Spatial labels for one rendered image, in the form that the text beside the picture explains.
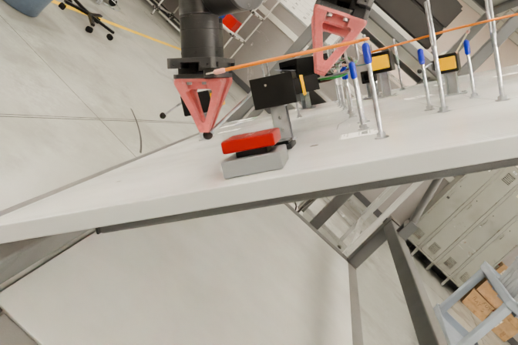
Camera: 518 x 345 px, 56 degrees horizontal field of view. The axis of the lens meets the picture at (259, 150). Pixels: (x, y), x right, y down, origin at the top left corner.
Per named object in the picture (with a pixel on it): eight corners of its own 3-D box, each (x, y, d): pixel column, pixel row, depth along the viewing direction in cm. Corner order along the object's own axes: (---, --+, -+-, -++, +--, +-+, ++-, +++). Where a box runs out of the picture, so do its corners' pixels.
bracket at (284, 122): (280, 141, 68) (273, 105, 67) (297, 138, 67) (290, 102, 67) (274, 145, 63) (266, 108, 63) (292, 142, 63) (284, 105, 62)
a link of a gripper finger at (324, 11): (342, 83, 67) (364, 17, 66) (348, 78, 60) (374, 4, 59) (294, 68, 67) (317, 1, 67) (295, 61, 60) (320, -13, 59)
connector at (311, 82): (286, 96, 66) (282, 82, 66) (321, 88, 65) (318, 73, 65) (284, 97, 63) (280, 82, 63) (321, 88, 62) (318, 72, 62)
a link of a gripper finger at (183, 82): (237, 128, 71) (235, 62, 70) (223, 134, 64) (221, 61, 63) (193, 128, 72) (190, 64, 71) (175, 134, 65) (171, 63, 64)
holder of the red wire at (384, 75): (402, 92, 127) (395, 50, 126) (396, 95, 115) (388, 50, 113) (382, 95, 129) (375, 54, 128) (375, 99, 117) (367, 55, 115)
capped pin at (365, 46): (371, 139, 51) (354, 36, 50) (385, 135, 52) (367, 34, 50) (378, 139, 50) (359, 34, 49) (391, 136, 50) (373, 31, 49)
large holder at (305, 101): (342, 100, 147) (334, 52, 145) (306, 110, 135) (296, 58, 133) (324, 103, 151) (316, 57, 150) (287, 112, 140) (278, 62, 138)
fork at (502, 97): (512, 98, 61) (496, -17, 59) (497, 102, 61) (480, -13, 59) (508, 98, 63) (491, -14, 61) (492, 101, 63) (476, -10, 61)
